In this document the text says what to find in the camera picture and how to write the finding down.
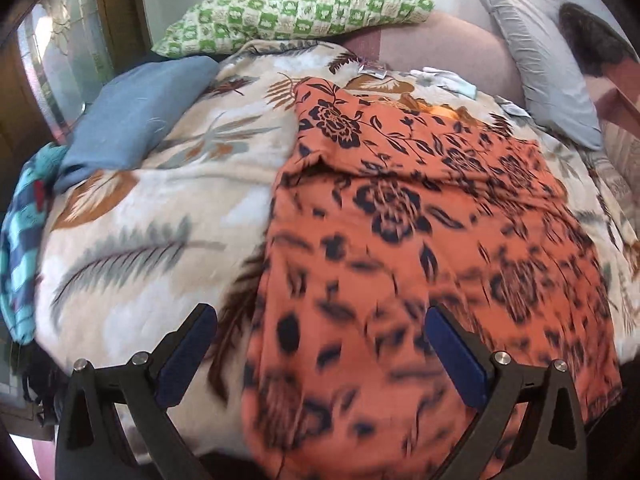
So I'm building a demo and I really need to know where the dark furry cloth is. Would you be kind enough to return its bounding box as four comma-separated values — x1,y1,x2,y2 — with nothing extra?
557,2,636,78

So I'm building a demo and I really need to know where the small plastic packet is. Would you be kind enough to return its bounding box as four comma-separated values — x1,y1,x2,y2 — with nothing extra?
357,57,391,79

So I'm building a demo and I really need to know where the teal striped cloth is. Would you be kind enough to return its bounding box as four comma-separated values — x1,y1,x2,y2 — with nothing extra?
0,142,68,346

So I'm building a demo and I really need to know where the green checkered pillow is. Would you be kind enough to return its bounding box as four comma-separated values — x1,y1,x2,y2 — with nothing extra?
151,0,435,58

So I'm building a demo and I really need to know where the orange floral garment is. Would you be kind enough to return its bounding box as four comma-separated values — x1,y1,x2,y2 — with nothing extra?
240,76,623,480

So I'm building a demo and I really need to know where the grey pillow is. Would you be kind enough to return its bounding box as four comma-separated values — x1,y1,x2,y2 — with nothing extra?
472,0,603,152

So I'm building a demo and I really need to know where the pink bed sheet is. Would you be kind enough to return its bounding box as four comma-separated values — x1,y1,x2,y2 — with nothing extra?
345,10,531,111

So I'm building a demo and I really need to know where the beige leaf print blanket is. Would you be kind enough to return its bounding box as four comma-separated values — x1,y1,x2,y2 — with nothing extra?
35,40,640,461

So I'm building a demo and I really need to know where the wooden window frame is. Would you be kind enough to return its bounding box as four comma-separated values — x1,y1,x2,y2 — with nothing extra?
94,0,153,77

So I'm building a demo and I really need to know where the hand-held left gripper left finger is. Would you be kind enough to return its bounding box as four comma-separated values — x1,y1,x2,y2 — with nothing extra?
55,303,219,480

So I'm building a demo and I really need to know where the patterned glass window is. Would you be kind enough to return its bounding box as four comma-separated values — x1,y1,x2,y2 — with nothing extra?
17,0,117,131

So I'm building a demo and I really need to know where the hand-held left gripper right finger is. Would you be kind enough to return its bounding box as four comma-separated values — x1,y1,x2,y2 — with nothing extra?
426,303,586,480

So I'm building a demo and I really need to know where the blue folded cloth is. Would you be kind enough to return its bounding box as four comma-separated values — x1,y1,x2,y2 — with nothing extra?
54,55,220,193

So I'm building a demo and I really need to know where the beige patterned cloth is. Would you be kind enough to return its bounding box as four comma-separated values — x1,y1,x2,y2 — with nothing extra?
599,120,640,228

